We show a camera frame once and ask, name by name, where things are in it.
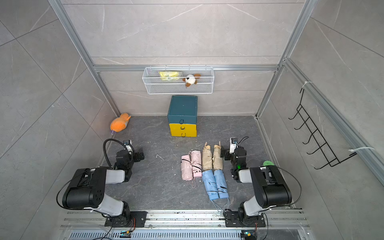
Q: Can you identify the pink umbrella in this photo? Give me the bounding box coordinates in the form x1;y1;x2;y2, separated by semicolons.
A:
189;150;203;178
181;155;194;181

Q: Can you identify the teal drawer cabinet yellow base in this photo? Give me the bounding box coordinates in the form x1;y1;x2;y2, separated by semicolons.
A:
167;95;198;138

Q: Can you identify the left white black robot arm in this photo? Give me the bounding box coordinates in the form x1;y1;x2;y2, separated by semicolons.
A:
58;139;148;229

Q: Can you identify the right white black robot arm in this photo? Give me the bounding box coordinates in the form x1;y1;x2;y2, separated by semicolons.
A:
221;147;298;228

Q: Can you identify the beige folded umbrella right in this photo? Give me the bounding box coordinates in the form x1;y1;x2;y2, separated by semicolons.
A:
213;145;223;171

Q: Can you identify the beige folded umbrella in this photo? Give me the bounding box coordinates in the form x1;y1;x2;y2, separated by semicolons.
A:
213;145;223;171
202;142;213;171

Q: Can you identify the beige folded umbrella left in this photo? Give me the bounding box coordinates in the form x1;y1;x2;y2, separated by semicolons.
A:
202;142;213;171

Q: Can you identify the blue folded umbrella left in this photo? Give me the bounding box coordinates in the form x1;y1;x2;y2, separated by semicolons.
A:
202;170;220;201

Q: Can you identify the blue folded umbrella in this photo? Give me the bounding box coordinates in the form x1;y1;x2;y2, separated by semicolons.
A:
202;170;220;201
214;170;229;199

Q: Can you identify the blue folded umbrella right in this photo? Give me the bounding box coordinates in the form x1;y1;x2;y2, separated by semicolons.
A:
214;170;229;199

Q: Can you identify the orange plush toy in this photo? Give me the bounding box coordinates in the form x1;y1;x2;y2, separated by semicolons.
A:
110;113;131;133

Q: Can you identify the green round lid container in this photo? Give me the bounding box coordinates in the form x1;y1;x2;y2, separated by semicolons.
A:
263;161;275;167

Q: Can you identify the brown white plush dog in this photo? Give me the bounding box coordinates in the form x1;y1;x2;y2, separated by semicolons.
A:
183;74;201;88

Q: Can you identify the yellow packet in basket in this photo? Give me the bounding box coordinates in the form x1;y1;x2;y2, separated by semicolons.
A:
159;71;183;81

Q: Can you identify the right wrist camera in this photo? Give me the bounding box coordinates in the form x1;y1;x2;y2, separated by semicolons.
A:
230;138;238;154

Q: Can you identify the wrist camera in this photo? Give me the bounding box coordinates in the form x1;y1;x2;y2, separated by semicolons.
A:
230;138;238;154
123;140;134;153

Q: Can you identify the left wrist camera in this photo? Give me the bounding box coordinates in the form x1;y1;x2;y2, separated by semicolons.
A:
123;140;134;153

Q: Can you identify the white wire wall basket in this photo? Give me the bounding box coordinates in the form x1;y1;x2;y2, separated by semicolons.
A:
142;66;215;95

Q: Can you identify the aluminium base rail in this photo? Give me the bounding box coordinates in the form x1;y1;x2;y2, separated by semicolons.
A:
55;209;314;240

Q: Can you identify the black wall hook rack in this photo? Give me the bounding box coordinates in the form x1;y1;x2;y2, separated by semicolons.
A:
288;89;358;170

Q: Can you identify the aluminium frame profile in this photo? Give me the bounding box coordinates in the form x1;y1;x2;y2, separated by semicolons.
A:
50;1;384;183

